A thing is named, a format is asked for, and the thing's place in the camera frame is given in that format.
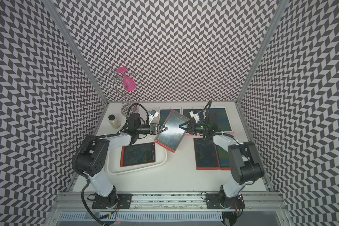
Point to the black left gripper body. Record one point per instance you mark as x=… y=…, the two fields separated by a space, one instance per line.
x=146 y=129

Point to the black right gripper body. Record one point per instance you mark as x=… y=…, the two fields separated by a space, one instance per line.
x=200 y=128

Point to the pink writing tablet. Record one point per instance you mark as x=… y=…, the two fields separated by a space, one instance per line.
x=164 y=113
x=186 y=111
x=219 y=116

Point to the red writing tablet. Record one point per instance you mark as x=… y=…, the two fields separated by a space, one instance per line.
x=206 y=157
x=138 y=154
x=171 y=138
x=223 y=158

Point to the white plastic storage box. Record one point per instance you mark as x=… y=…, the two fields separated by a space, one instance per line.
x=112 y=164

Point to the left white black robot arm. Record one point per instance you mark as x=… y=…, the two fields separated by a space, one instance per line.
x=90 y=158

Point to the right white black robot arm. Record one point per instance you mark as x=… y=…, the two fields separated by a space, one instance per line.
x=244 y=159

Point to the glass spice jar black lid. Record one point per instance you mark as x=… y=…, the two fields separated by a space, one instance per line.
x=113 y=120

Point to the chrome wire jewelry stand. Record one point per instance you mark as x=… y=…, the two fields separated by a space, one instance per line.
x=112 y=80

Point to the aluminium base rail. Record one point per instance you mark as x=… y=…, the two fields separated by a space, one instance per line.
x=198 y=201

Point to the aluminium corner post right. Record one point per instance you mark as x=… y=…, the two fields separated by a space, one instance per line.
x=262 y=49

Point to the aluminium corner post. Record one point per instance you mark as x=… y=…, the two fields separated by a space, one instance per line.
x=49 y=5
x=262 y=49

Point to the aluminium corner post left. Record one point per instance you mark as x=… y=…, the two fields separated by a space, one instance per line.
x=49 y=5

